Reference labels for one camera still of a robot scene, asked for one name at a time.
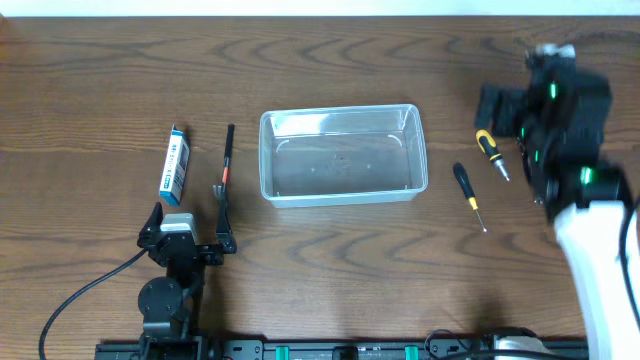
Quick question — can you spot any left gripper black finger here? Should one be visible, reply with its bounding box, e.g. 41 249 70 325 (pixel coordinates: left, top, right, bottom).
138 202 163 245
216 192 237 254

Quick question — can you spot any stubby yellow black screwdriver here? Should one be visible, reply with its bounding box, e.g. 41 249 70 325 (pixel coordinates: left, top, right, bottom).
475 129 510 182

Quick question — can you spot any slim black yellow screwdriver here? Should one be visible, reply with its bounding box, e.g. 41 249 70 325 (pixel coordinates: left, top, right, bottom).
452 162 488 233

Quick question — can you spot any silver combination wrench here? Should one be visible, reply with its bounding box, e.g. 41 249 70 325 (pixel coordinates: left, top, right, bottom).
520 144 545 205

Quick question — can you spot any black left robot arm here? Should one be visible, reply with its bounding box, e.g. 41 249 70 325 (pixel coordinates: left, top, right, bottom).
137 195 237 359

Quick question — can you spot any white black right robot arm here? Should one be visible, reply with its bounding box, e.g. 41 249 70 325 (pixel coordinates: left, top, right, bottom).
475 44 639 359

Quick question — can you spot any clear plastic container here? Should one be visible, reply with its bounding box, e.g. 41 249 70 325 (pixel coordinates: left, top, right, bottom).
258 104 428 208

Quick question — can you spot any small black red hammer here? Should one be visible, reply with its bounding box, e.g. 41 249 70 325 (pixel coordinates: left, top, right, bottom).
212 123 236 236

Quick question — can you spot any blue white screwdriver box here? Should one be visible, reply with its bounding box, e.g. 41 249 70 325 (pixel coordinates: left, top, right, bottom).
158 125 190 206

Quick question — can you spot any black mounting rail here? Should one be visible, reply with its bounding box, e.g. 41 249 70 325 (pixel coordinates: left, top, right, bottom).
94 335 589 360

